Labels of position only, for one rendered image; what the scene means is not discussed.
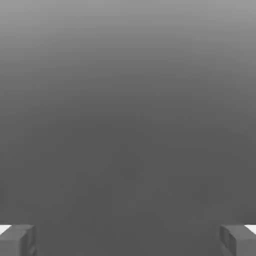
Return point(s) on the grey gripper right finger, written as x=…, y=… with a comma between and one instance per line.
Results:
x=242, y=241

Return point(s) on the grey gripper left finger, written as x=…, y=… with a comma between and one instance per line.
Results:
x=14, y=241

